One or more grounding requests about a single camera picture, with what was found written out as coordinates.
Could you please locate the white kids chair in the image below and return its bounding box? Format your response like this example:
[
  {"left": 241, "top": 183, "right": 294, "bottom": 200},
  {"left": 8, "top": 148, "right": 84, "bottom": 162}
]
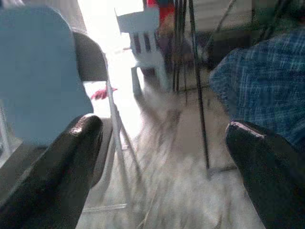
[{"left": 114, "top": 7, "right": 171, "bottom": 95}]

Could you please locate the red garment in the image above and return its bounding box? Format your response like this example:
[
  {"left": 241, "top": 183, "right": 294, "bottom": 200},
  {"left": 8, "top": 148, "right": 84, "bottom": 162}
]
[{"left": 145, "top": 0, "right": 174, "bottom": 23}]

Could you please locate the black drying rack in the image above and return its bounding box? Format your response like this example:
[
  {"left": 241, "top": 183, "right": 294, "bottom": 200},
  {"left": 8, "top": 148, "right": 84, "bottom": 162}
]
[{"left": 171, "top": 0, "right": 253, "bottom": 178}]

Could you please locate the small pink cloth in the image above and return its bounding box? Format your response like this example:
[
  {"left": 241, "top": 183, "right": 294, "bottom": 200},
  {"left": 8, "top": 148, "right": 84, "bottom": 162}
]
[{"left": 90, "top": 86, "right": 119, "bottom": 100}]

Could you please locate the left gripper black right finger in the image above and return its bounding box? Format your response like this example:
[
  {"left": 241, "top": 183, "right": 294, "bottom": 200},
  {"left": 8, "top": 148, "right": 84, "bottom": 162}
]
[{"left": 225, "top": 121, "right": 305, "bottom": 229}]

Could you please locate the grey folding chair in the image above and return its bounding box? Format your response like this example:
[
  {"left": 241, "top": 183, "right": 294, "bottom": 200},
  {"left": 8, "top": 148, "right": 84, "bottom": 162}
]
[{"left": 0, "top": 31, "right": 143, "bottom": 208}]

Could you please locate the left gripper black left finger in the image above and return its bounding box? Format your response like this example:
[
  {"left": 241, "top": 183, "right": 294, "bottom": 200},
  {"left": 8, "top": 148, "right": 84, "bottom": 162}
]
[{"left": 0, "top": 114, "right": 104, "bottom": 229}]

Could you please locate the blue plaid shirt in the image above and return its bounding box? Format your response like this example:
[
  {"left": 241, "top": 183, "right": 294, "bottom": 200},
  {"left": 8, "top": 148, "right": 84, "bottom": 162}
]
[{"left": 208, "top": 30, "right": 305, "bottom": 150}]

